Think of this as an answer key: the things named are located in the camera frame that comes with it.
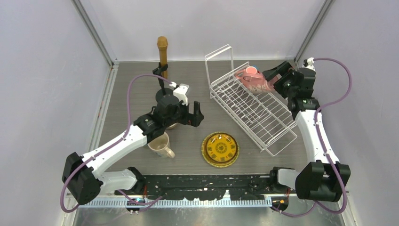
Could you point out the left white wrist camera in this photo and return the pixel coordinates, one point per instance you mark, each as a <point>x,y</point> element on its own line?
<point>180,91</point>

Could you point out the white wire dish rack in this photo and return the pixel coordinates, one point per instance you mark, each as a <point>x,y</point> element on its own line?
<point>263,117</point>

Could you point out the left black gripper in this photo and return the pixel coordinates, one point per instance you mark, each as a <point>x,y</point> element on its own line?
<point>194,119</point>

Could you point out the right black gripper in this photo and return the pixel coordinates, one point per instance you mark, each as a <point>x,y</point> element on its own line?
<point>281,69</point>

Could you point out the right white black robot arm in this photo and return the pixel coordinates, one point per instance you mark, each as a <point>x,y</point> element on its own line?
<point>324,177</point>

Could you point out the brown microphone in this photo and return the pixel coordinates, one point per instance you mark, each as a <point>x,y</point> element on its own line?
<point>162,44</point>

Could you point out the pink floral cup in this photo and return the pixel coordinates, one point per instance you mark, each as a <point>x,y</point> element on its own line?
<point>258,84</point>

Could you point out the pink plastic cup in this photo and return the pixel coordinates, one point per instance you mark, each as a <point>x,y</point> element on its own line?
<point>247,74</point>

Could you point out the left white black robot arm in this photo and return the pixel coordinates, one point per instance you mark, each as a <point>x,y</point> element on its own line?
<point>86,176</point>

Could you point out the yellow woven bamboo plate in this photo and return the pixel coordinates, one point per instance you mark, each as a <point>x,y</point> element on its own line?
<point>204,156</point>

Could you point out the beige ceramic bowl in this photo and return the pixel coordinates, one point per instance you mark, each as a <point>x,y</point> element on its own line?
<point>172,126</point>

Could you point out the left aluminium rail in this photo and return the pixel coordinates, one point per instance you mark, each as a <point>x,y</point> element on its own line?
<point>100,115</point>

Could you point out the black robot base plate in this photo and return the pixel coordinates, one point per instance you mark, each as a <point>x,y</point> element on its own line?
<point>207,187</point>

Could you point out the slotted cable duct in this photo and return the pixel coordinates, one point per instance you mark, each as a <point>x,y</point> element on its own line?
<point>119,202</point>

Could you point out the cream floral cup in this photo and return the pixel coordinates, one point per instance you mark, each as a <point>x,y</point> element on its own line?
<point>161,146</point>

